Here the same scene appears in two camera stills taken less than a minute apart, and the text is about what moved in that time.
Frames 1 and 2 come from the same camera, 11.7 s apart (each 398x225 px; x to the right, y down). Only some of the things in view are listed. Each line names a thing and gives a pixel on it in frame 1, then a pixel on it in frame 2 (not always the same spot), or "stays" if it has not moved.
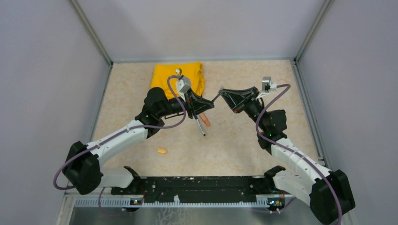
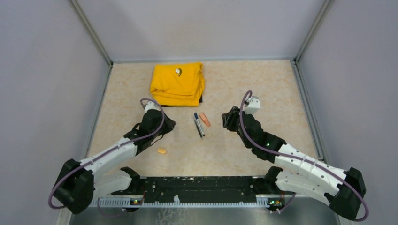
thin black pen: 215,98 → 198,129
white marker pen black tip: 200,127 stays
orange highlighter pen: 204,119 stays
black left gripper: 199,104 → 169,124
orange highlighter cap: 161,151 stays
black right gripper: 235,99 → 229,118
